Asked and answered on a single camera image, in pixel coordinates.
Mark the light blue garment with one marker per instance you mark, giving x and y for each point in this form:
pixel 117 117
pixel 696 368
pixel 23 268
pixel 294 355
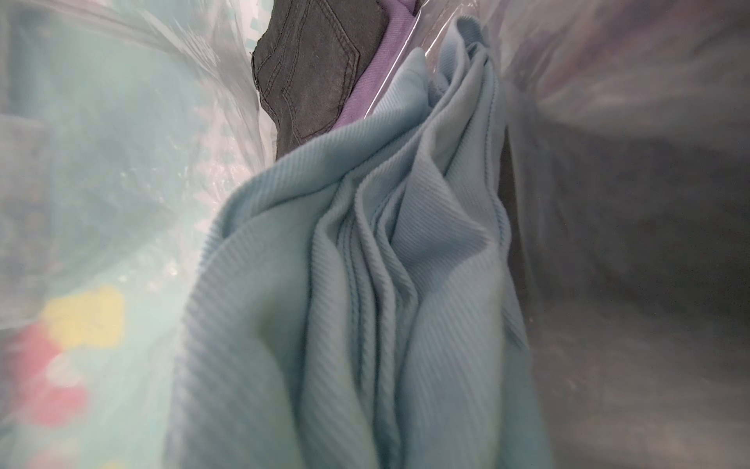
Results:
pixel 354 307

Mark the purple folded garment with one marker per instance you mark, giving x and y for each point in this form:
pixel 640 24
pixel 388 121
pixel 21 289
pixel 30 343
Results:
pixel 401 15

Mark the dark grey denim trousers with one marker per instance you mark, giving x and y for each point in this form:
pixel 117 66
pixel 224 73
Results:
pixel 306 64

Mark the clear plastic vacuum bag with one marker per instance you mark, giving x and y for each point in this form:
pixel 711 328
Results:
pixel 126 126

